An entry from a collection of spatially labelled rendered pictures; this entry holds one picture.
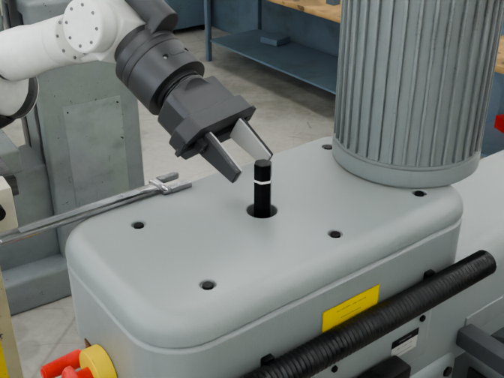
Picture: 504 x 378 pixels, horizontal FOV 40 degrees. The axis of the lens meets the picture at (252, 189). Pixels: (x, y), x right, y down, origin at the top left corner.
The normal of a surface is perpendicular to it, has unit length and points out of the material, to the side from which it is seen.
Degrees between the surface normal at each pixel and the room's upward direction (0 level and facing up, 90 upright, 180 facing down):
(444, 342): 90
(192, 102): 30
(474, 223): 0
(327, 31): 90
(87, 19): 77
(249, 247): 0
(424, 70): 90
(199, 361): 90
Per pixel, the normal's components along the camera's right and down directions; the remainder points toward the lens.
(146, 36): 0.11, -0.43
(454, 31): 0.20, 0.47
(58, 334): 0.00, -0.88
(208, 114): 0.39, -0.61
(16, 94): 0.76, 0.34
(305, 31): -0.80, 0.29
